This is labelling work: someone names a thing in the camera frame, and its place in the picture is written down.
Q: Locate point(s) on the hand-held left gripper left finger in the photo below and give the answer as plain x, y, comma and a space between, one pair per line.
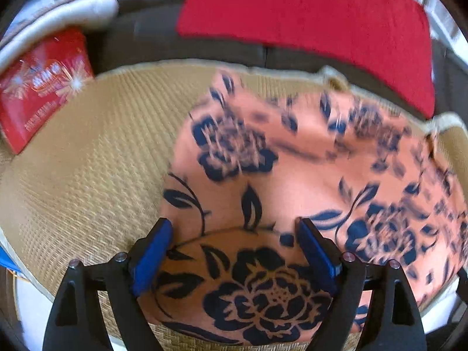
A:
151, 259

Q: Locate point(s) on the folded floral quilt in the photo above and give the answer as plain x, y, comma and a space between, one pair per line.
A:
62, 18

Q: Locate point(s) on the red towel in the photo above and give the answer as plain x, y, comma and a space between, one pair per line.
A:
310, 14

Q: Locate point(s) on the woven bamboo mat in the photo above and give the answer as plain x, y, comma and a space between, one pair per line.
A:
95, 161

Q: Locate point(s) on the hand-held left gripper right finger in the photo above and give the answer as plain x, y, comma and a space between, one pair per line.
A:
316, 248

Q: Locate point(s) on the orange floral garment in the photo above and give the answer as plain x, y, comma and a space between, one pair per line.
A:
292, 175

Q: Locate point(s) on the red gift box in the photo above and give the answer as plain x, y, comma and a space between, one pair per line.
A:
40, 84

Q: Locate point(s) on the brown leather sofa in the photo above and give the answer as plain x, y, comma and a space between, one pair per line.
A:
146, 25

